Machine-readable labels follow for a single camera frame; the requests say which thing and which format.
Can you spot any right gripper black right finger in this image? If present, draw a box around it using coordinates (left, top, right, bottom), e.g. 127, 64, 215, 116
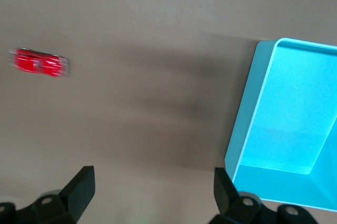
209, 167, 316, 224

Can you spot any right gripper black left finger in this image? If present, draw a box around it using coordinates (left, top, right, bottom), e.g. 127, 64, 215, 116
0, 165, 96, 224

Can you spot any red beetle toy car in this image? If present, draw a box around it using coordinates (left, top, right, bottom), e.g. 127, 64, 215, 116
7, 47, 71, 79

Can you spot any blue plastic box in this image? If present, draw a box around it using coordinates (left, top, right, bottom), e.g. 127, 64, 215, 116
224, 37, 337, 213

